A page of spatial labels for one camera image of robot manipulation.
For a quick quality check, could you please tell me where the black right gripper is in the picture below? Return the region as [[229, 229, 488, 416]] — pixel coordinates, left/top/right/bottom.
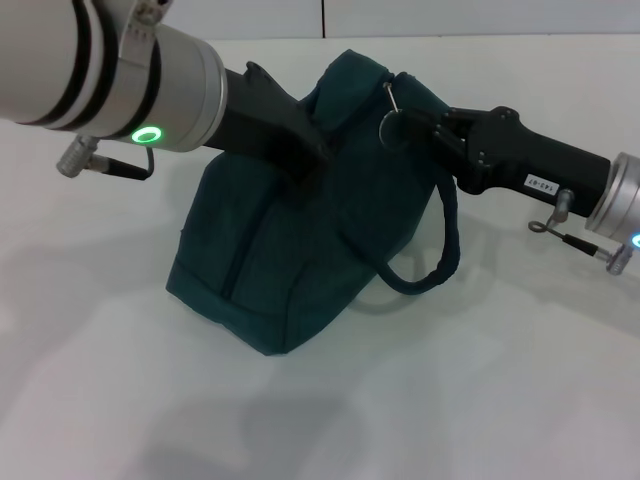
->
[[406, 104, 612, 218]]

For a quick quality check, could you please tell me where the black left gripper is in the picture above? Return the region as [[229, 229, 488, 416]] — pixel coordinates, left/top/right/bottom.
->
[[203, 60, 332, 195]]

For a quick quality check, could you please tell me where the dark teal insulated lunch bag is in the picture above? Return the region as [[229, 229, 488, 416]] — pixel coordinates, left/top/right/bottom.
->
[[166, 48, 459, 357]]

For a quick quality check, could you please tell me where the dark left arm cable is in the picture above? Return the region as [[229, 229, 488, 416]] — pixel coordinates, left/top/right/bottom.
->
[[92, 146, 155, 181]]

